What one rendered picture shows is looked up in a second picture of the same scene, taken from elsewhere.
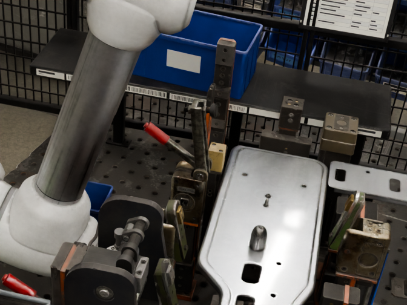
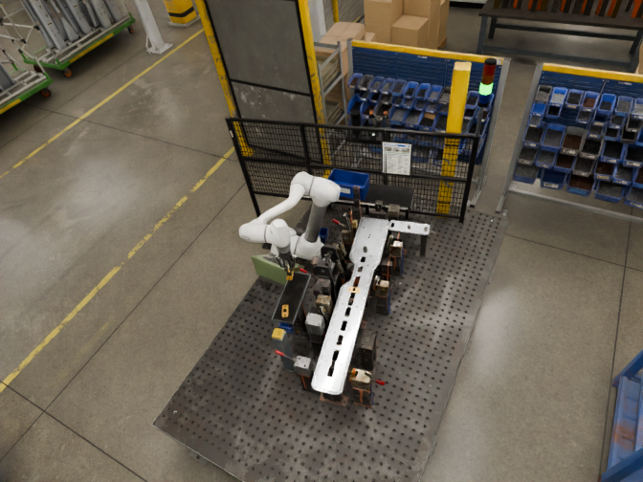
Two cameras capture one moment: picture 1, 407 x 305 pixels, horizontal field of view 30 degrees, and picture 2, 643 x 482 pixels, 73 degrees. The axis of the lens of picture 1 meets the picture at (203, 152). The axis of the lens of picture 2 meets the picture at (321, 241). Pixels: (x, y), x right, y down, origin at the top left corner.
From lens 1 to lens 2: 169 cm
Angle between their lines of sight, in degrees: 17
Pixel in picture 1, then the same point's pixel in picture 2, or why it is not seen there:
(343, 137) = (393, 212)
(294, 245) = (375, 250)
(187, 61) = (345, 190)
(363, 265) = (396, 253)
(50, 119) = not seen: hidden behind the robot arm
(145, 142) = (339, 208)
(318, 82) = (389, 189)
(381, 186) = (404, 228)
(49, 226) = (309, 248)
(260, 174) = (368, 227)
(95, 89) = (317, 215)
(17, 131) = not seen: hidden behind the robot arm
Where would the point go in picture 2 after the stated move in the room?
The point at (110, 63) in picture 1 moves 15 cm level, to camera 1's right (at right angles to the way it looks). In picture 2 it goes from (320, 209) to (341, 210)
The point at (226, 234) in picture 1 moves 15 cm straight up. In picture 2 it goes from (357, 248) to (355, 234)
